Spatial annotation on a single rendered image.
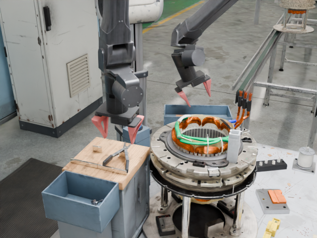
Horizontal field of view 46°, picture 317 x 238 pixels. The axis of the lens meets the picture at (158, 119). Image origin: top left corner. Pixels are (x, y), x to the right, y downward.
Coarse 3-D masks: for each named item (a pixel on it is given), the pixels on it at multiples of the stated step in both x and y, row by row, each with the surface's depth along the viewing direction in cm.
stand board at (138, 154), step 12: (96, 144) 118; (108, 144) 118; (120, 144) 118; (132, 144) 118; (84, 156) 111; (96, 156) 111; (132, 156) 111; (144, 156) 113; (72, 168) 106; (84, 168) 106; (120, 168) 106; (132, 168) 106; (120, 180) 101
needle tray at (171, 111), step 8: (168, 104) 145; (176, 104) 145; (168, 112) 146; (176, 112) 146; (184, 112) 146; (192, 112) 146; (200, 112) 146; (208, 112) 145; (216, 112) 145; (224, 112) 145; (168, 120) 136; (176, 120) 136
